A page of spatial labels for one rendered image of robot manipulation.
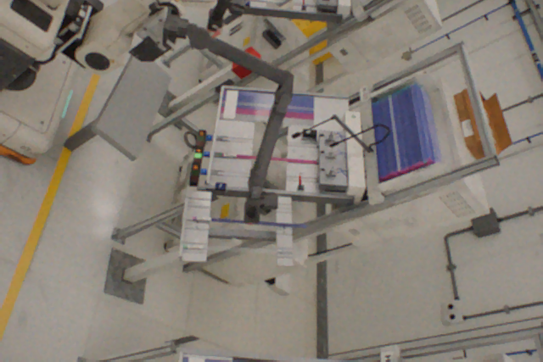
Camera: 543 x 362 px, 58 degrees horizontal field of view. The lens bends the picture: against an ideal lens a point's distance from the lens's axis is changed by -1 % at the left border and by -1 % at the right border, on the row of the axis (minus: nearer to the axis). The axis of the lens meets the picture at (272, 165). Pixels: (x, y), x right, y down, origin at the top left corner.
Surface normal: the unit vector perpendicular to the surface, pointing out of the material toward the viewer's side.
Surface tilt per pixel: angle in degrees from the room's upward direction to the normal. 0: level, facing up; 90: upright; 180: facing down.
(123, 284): 0
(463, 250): 90
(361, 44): 90
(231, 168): 48
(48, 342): 0
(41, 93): 0
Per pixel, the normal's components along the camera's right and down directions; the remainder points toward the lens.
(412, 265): -0.62, -0.50
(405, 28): -0.05, 0.80
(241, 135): 0.06, -0.60
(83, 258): 0.78, -0.35
